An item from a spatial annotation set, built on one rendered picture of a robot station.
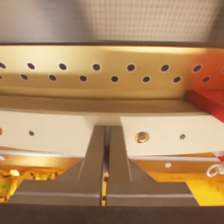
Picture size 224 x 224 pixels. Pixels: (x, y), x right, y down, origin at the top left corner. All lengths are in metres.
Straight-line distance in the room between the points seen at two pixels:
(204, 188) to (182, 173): 0.05
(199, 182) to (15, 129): 0.31
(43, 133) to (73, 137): 0.03
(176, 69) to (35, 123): 0.15
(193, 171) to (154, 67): 0.24
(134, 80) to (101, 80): 0.03
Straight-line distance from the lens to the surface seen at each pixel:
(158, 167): 0.32
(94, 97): 0.19
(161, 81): 0.18
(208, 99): 0.18
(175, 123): 0.17
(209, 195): 0.37
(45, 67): 0.17
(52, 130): 0.17
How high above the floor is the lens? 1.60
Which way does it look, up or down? 26 degrees up
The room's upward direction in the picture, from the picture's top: 179 degrees counter-clockwise
